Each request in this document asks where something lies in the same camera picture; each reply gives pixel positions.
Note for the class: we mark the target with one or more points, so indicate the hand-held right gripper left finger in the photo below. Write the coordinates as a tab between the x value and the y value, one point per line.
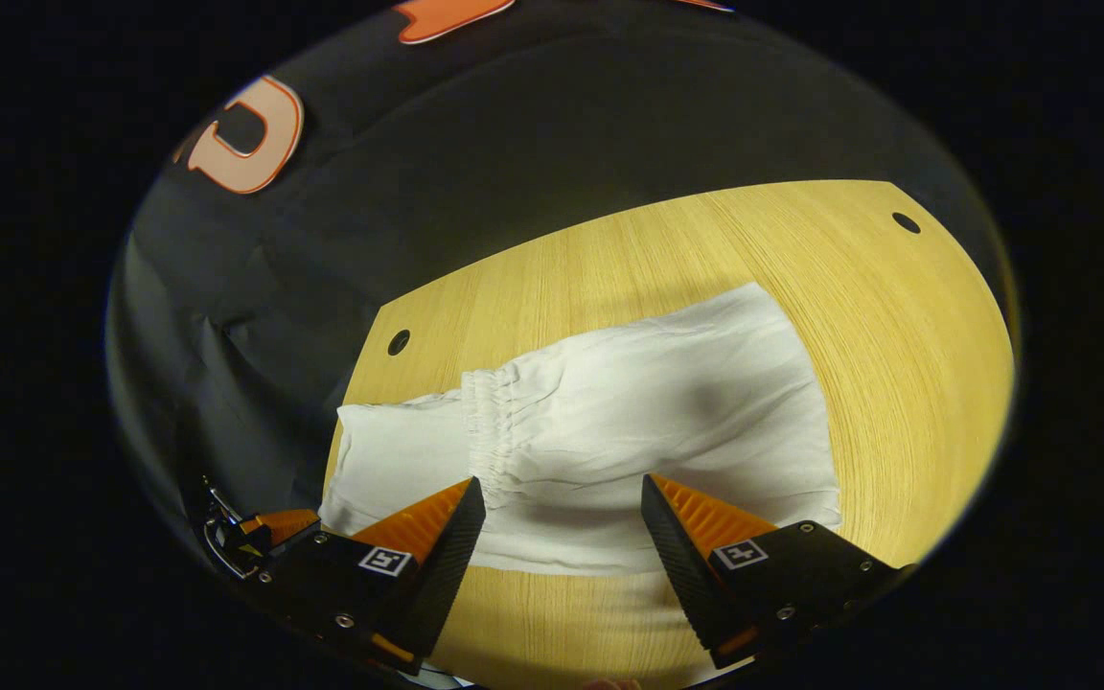
442	575

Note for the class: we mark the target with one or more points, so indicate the white jeans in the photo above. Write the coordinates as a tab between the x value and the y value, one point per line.
657	402

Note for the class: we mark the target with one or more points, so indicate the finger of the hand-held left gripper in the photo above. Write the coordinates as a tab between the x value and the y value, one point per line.
282	526

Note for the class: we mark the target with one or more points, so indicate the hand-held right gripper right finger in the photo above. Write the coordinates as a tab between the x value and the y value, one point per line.
691	575

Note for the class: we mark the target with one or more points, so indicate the black backdrop cloth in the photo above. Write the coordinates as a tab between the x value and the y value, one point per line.
514	144

